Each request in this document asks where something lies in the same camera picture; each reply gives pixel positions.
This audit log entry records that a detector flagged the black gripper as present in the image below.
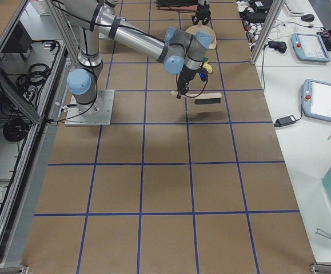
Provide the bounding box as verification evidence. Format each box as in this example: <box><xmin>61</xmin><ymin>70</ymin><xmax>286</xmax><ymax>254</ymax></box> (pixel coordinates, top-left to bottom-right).
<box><xmin>192</xmin><ymin>3</ymin><xmax>211</xmax><ymax>25</ymax></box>
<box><xmin>176</xmin><ymin>71</ymin><xmax>196</xmax><ymax>99</ymax></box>

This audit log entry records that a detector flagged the beige plastic dustpan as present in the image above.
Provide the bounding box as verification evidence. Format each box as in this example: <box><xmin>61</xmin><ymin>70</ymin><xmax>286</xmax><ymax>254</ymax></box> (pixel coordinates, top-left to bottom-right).
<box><xmin>185</xmin><ymin>23</ymin><xmax>217</xmax><ymax>50</ymax></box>

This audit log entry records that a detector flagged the beige hand brush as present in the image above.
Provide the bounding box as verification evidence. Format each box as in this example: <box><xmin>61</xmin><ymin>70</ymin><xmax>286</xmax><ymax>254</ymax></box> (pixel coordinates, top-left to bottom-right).
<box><xmin>171</xmin><ymin>91</ymin><xmax>222</xmax><ymax>105</ymax></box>

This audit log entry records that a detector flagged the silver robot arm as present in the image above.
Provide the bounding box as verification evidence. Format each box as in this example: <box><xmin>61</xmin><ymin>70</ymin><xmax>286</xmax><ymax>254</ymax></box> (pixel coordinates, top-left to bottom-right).
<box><xmin>51</xmin><ymin>1</ymin><xmax>222</xmax><ymax>105</ymax></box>

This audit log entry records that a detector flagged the black lined trash bin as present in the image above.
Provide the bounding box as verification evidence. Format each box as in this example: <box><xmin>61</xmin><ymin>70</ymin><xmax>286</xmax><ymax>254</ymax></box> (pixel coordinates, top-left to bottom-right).
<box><xmin>155</xmin><ymin>0</ymin><xmax>198</xmax><ymax>11</ymax></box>

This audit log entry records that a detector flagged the yellow green sponge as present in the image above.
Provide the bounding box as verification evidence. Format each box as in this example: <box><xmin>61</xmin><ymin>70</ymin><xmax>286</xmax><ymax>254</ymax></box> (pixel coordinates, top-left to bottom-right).
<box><xmin>202</xmin><ymin>57</ymin><xmax>213</xmax><ymax>74</ymax></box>

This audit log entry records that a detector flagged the black computer mouse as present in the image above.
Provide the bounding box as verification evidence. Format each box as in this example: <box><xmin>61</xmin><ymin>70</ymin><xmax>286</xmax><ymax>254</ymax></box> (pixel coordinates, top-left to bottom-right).
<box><xmin>300</xmin><ymin>14</ymin><xmax>315</xmax><ymax>23</ymax></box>

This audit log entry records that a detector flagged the upper blue teach pendant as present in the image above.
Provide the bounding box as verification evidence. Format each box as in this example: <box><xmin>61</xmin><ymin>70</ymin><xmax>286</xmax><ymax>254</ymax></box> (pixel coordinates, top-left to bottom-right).
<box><xmin>290</xmin><ymin>33</ymin><xmax>330</xmax><ymax>63</ymax></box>

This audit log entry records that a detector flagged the blue teach pendant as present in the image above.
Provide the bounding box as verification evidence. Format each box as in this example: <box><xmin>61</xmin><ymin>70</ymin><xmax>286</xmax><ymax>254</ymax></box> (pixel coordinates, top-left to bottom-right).
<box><xmin>290</xmin><ymin>33</ymin><xmax>330</xmax><ymax>63</ymax></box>
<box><xmin>301</xmin><ymin>79</ymin><xmax>331</xmax><ymax>122</ymax></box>

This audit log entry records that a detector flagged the lower blue teach pendant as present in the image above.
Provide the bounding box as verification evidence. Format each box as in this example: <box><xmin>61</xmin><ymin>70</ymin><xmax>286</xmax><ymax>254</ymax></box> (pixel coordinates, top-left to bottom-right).
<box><xmin>301</xmin><ymin>79</ymin><xmax>331</xmax><ymax>122</ymax></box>

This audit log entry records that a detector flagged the aluminium frame post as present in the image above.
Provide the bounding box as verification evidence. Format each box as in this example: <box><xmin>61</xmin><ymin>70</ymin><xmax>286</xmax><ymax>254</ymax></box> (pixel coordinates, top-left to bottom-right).
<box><xmin>250</xmin><ymin>0</ymin><xmax>285</xmax><ymax>65</ymax></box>

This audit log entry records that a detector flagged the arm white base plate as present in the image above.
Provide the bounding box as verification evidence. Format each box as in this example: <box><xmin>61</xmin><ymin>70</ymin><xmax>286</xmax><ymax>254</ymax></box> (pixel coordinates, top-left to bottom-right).
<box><xmin>65</xmin><ymin>90</ymin><xmax>115</xmax><ymax>126</ymax></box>

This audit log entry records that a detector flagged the black power brick with cable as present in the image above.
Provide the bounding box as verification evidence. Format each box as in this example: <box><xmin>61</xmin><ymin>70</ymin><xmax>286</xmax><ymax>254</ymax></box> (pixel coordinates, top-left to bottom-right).
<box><xmin>274</xmin><ymin>115</ymin><xmax>297</xmax><ymax>127</ymax></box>

